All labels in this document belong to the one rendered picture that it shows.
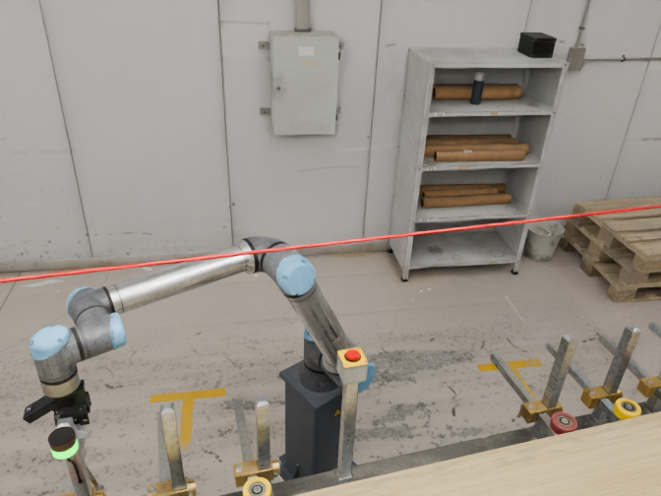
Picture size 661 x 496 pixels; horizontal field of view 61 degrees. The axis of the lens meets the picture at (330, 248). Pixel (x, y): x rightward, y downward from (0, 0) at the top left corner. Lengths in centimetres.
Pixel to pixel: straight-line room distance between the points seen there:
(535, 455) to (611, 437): 27
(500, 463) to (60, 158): 326
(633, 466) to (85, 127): 344
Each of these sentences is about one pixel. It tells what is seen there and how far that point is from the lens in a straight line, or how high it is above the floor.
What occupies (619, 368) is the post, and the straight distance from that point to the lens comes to 222.
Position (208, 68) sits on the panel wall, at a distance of 380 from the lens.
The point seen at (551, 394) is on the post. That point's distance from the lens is 212.
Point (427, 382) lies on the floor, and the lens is 337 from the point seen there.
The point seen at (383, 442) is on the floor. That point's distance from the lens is 303.
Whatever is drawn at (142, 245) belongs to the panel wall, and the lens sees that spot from 432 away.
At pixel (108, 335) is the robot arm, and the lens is 155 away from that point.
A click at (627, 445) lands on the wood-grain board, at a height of 90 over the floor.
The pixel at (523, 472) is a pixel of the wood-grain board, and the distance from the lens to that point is 187.
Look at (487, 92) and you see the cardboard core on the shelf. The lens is 399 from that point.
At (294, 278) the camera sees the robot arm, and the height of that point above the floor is 134.
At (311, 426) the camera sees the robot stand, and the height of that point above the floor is 45.
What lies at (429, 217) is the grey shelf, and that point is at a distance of 395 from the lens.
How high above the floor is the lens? 229
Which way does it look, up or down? 31 degrees down
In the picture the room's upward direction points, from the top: 2 degrees clockwise
